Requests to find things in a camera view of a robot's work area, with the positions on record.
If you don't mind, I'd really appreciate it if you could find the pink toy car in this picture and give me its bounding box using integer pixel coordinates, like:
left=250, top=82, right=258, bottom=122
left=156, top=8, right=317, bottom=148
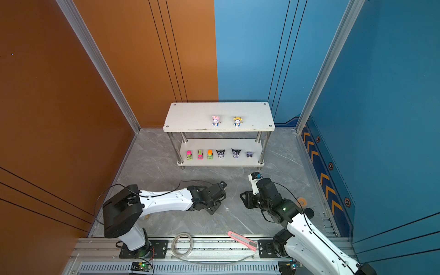
left=197, top=150, right=204, bottom=160

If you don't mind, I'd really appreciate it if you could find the orange green toy car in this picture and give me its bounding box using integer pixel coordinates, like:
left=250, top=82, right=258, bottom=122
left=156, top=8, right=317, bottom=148
left=207, top=150, right=214, bottom=160

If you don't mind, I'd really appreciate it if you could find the black purple figurine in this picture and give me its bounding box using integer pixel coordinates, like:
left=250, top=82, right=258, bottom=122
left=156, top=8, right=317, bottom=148
left=231, top=149, right=241, bottom=158
left=216, top=150, right=225, bottom=159

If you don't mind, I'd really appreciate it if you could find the pink green toy truck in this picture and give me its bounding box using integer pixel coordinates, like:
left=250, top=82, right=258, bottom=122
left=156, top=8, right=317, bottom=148
left=186, top=150, right=193, bottom=160

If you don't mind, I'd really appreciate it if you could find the pink small figurine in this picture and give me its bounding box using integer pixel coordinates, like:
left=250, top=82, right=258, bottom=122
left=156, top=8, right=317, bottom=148
left=212, top=116, right=221, bottom=127

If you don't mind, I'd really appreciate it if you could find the yellow small figurine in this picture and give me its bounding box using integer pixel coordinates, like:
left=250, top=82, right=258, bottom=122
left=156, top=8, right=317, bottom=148
left=233, top=116, right=243, bottom=127

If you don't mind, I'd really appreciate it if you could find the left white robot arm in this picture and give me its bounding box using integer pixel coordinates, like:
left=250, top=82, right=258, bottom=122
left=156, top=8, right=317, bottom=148
left=102, top=181, right=227, bottom=259

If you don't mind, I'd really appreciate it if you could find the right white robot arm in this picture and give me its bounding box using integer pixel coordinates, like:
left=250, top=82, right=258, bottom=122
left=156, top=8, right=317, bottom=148
left=240, top=172, right=377, bottom=275

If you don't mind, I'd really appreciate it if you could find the orange tape roll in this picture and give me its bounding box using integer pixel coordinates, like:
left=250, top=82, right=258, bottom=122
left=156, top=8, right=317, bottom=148
left=297, top=197, right=307, bottom=207

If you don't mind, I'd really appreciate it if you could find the black round cap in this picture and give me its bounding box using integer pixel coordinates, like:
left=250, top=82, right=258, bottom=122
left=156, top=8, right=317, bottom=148
left=303, top=208, right=315, bottom=219

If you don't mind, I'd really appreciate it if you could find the pink utility knife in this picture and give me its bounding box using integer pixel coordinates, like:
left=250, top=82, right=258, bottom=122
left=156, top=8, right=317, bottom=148
left=228, top=231, right=258, bottom=252

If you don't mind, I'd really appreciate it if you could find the clear coiled tube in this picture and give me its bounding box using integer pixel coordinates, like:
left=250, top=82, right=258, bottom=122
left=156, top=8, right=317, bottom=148
left=170, top=232, right=257, bottom=265

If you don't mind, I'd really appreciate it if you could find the white two-tier shelf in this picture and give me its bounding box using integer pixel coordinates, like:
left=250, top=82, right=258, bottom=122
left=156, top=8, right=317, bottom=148
left=163, top=102, right=275, bottom=169

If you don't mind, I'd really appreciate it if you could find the left green circuit board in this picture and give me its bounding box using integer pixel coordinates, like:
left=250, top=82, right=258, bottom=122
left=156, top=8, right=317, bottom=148
left=130, top=261, right=154, bottom=275

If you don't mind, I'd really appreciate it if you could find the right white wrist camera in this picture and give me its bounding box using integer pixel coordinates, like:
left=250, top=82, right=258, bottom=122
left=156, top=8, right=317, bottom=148
left=248, top=172, right=263, bottom=195

